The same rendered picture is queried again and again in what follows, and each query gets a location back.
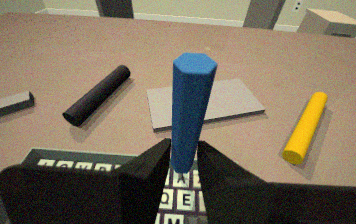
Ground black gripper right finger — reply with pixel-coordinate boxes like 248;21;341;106
197;140;356;224

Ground yellow cylinder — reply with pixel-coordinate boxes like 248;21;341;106
282;92;327;164

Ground dark grey cylinder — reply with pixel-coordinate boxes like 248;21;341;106
63;65;131;127

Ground grey rectangular bar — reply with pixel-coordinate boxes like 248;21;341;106
0;91;34;117

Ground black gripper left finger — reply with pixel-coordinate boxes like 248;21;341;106
0;138;171;224

